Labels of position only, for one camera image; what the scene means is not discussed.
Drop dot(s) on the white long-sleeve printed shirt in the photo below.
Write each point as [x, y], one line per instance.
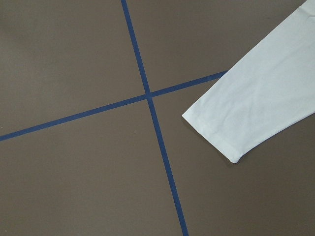
[271, 88]

